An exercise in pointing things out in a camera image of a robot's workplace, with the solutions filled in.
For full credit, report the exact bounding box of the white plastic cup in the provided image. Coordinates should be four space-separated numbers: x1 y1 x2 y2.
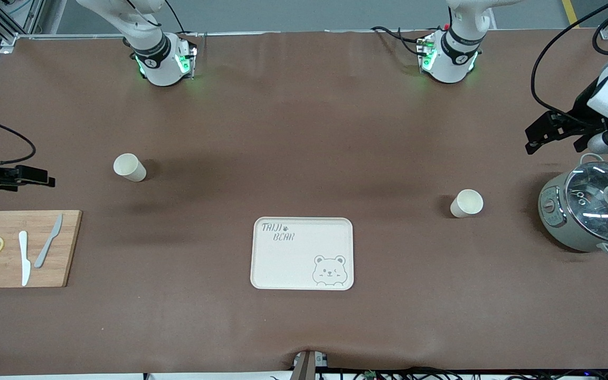
113 153 147 183
450 189 484 219

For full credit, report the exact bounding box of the wooden cutting board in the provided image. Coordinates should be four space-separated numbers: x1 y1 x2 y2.
0 210 82 289

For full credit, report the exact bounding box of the grey plastic knife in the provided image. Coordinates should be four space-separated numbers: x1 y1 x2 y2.
34 213 63 269

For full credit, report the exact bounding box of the grey-green electric cooker pot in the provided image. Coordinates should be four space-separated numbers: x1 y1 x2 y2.
538 153 608 258

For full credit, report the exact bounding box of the white plastic knife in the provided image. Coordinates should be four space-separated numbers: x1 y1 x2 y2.
18 231 32 287

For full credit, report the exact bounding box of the glass pot lid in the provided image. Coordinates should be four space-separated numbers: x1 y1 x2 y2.
564 161 608 244

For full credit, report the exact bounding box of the brown table mat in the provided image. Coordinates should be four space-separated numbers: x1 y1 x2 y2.
0 31 608 376

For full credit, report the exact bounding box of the cream tray with bear print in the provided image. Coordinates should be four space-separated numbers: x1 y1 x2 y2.
250 217 354 291

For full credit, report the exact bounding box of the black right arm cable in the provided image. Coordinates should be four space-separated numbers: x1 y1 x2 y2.
0 117 37 166

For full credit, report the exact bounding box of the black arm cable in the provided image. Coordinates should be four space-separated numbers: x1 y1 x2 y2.
0 117 37 166
530 0 608 128

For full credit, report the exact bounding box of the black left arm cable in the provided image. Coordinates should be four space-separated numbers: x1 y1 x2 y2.
530 0 608 128

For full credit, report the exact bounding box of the aluminium frame profile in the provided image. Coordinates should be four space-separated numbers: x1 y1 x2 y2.
0 0 46 53

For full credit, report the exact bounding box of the black base cable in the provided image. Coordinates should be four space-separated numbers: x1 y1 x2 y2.
370 25 432 56
125 0 187 35

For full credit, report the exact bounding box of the metal clamp bracket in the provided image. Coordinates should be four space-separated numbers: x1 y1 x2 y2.
292 349 330 380

